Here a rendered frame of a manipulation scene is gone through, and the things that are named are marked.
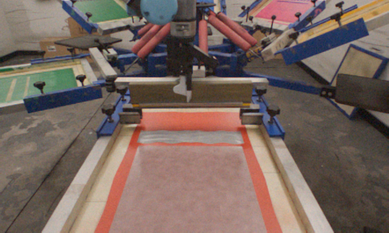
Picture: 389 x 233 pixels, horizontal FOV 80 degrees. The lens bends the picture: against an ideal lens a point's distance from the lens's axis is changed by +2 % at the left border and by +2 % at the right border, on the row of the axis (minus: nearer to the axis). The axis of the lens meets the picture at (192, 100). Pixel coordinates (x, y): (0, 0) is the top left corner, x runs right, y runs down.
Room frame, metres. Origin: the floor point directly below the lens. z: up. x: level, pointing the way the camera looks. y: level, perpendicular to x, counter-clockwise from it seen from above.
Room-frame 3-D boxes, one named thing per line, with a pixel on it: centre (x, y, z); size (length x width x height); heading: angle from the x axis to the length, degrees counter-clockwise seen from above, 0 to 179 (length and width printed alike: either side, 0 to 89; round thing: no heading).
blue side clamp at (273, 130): (0.75, -0.27, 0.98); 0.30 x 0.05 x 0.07; 179
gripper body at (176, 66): (0.70, 0.03, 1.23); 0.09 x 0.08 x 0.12; 89
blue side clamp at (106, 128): (0.76, 0.28, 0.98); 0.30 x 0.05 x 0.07; 179
